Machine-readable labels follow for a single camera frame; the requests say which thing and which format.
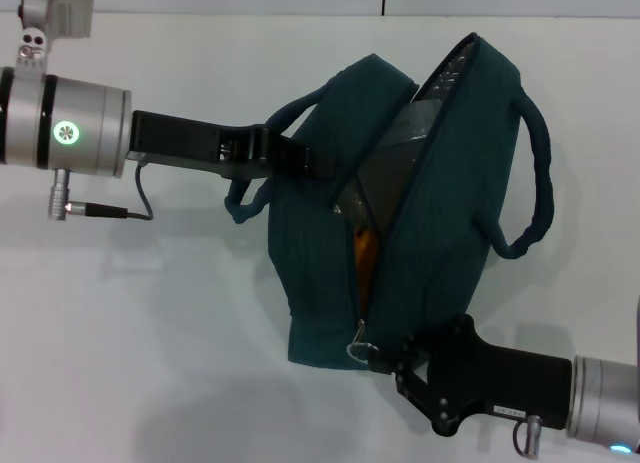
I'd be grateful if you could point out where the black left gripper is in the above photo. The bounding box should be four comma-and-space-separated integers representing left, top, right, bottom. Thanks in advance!
126, 109, 342, 183

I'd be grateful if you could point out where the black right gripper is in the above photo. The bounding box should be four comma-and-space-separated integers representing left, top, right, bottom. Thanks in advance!
367, 312, 575, 438

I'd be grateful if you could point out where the clear plastic food container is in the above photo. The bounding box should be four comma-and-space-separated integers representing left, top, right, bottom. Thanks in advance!
332, 100, 445, 230

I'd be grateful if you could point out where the dark teal insulated lunch bag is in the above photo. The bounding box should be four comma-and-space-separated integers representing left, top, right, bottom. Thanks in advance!
223, 31, 556, 372

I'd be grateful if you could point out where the yellow orange pear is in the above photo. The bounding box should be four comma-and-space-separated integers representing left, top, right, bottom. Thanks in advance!
352, 225, 385, 305

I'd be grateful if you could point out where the left arm cable with plug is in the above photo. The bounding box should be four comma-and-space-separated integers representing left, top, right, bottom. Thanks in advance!
46, 155, 155, 223

